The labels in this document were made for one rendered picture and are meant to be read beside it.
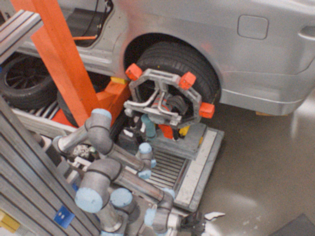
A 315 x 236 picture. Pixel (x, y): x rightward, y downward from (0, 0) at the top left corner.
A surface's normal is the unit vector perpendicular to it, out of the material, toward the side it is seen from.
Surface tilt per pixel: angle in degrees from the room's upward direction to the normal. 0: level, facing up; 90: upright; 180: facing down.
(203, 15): 90
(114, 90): 0
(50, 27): 90
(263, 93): 90
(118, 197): 7
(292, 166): 0
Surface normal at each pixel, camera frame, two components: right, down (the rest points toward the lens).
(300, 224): -0.12, -0.61
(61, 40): 0.91, 0.26
